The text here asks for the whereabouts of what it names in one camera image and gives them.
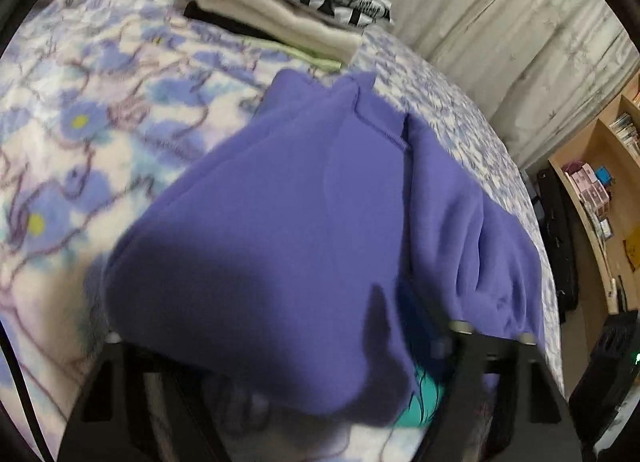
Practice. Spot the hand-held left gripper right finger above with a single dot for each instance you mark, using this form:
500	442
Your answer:
475	367

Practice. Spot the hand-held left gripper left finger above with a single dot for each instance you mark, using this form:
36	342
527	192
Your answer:
100	392

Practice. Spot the purple hoodie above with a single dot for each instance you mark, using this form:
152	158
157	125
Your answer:
300	242

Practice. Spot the teal cloth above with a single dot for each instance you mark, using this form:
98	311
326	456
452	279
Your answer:
425	402

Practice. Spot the white tube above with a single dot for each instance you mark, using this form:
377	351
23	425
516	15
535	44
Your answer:
613	292

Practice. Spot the yellow paper item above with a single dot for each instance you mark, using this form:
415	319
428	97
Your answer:
631	254

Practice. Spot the black case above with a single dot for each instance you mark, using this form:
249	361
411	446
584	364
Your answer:
555	242

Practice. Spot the small framed card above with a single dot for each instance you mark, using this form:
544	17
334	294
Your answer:
605	229

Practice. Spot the wooden bookshelf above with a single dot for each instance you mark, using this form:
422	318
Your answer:
585	222

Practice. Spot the stack of pink boxes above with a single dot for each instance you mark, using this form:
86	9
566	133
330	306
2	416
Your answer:
587	189

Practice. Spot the small blue box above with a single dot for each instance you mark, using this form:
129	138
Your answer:
602	175

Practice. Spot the row of books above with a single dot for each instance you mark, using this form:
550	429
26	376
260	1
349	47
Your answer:
625	127

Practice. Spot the purple floral bedsheet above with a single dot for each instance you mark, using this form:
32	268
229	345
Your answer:
100	117

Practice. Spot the cream curtain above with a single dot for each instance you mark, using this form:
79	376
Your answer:
500	17

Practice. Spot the light green folded garment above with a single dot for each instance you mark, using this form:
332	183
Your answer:
305	54

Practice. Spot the black folded garment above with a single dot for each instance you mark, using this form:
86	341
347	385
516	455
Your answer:
220	22

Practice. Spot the cream fleece garment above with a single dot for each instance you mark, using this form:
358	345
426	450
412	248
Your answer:
280	17

